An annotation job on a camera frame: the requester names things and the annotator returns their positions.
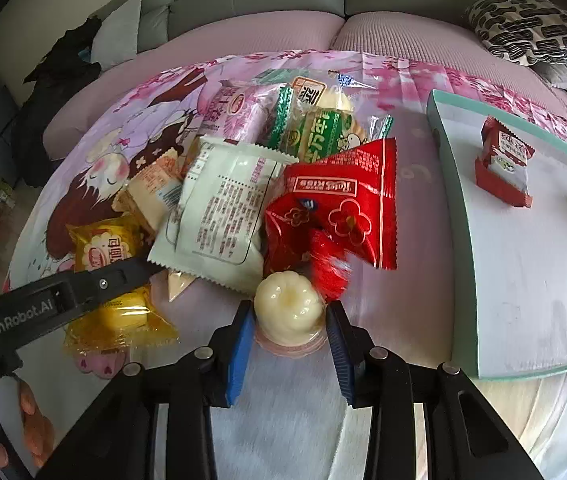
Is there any white snack packet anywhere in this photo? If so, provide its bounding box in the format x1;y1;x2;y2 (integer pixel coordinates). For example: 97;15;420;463
147;135;300;295

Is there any green-edged clear cracker packet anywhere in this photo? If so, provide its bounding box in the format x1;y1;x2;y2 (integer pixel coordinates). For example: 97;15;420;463
264;85;395;166

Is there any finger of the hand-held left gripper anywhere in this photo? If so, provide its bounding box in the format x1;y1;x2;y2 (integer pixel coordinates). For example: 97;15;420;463
64;256;165;316

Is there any yellow cake packet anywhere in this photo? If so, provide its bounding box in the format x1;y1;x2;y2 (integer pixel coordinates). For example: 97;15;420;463
64;212;180;353

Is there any large red snack packet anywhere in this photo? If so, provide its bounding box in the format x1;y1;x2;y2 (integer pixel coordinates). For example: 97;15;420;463
262;136;398;303

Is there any teal-rimmed white tray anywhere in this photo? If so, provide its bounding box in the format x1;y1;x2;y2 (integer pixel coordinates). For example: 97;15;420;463
426;89;567;381

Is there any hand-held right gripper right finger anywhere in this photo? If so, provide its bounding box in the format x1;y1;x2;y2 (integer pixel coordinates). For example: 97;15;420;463
324;301;547;480

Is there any orange-label rice cracker packet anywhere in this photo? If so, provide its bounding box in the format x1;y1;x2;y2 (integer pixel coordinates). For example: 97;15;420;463
286;74;364;113

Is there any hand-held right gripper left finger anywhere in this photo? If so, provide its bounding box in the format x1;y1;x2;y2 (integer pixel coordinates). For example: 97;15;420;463
36;301;257;480

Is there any black and white patterned pillow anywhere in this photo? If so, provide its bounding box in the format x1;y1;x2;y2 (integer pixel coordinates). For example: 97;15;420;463
463;0;567;67

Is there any pink printed blanket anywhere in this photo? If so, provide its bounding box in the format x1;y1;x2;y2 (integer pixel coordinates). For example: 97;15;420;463
4;49;567;480

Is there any light grey pillow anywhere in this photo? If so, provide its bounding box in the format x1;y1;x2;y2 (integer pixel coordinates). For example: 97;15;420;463
90;0;144;72

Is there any small red snack packet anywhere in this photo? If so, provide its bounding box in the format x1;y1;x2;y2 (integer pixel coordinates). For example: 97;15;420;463
473;116;537;209

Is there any clear sandwich cake packet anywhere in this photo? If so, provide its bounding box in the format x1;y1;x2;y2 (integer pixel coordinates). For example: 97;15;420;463
112;152;199;303

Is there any white jelly cup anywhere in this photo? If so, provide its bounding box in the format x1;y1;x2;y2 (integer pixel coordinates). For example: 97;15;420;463
252;268;328;358

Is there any black clothing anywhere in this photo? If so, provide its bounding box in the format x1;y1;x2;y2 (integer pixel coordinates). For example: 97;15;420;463
11;16;103;188

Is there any pink snack packet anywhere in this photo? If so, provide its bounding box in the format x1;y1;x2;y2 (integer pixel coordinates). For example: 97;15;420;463
198;80;284;148

